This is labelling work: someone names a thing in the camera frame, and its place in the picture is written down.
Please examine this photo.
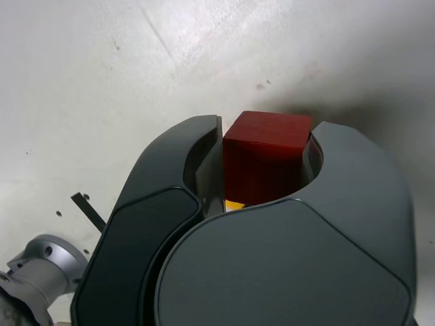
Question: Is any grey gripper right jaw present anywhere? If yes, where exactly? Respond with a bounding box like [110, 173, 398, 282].
[142, 121, 418, 326]

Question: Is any black tape strip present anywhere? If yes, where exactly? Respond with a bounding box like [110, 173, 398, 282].
[70, 192, 107, 232]

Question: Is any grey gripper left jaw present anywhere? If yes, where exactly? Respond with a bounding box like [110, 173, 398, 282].
[69, 114, 224, 326]

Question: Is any red cube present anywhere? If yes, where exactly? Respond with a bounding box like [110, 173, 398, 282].
[222, 110, 313, 208]

